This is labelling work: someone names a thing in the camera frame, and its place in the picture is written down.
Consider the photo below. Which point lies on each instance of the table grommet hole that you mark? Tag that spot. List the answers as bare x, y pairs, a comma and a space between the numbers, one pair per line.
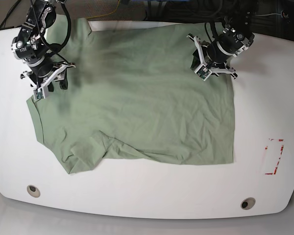
33, 191
248, 203

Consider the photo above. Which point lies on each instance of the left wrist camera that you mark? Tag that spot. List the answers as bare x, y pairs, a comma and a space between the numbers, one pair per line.
203, 72

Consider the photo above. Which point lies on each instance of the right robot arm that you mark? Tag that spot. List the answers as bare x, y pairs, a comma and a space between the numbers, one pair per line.
30, 46

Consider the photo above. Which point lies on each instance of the green t-shirt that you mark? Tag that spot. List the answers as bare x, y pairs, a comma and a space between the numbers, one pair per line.
133, 95

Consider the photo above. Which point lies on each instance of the red tape marking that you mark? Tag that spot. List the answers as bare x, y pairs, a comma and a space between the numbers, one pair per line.
272, 156

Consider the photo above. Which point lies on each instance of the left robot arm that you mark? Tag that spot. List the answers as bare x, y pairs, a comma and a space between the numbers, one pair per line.
236, 36

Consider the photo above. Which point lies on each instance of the right table grommet hole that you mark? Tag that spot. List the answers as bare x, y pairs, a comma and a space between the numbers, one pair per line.
248, 203

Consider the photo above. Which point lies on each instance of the left table grommet hole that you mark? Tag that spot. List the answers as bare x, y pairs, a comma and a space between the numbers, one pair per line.
33, 191

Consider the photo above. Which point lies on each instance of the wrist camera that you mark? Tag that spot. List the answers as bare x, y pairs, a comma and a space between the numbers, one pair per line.
40, 93
203, 72

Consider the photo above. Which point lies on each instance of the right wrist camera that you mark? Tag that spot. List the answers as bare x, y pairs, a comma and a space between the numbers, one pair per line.
40, 93

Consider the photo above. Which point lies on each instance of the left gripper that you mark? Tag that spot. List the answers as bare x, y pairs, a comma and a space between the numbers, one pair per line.
209, 55

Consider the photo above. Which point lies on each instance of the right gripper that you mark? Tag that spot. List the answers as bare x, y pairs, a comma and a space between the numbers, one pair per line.
47, 72

